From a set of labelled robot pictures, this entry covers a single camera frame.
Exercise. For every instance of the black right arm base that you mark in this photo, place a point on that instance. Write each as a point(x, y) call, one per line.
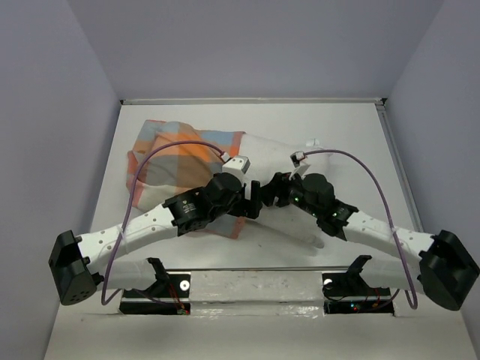
point(348, 293)

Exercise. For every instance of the aluminium table edge rail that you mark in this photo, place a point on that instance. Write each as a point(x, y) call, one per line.
point(253, 100)

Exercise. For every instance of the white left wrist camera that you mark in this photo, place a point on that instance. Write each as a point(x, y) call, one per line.
point(237, 166)

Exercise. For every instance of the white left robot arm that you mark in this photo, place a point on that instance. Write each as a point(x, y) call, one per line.
point(83, 264)

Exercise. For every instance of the white pillow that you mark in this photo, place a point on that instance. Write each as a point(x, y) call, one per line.
point(268, 157)

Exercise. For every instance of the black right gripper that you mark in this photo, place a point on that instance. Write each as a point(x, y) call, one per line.
point(277, 186)

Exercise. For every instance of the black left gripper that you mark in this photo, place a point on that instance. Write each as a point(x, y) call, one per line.
point(245, 208)

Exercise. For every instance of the colourful checked pillowcase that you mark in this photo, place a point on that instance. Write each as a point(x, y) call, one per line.
point(178, 168)

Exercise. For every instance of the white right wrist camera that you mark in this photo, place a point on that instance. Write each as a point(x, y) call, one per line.
point(300, 164)

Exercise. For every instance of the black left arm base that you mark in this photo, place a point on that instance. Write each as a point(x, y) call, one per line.
point(169, 295)

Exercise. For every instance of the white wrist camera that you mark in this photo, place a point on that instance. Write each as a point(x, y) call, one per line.
point(300, 164)
point(237, 166)

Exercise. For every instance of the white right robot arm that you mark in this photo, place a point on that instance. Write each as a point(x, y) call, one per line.
point(438, 265)

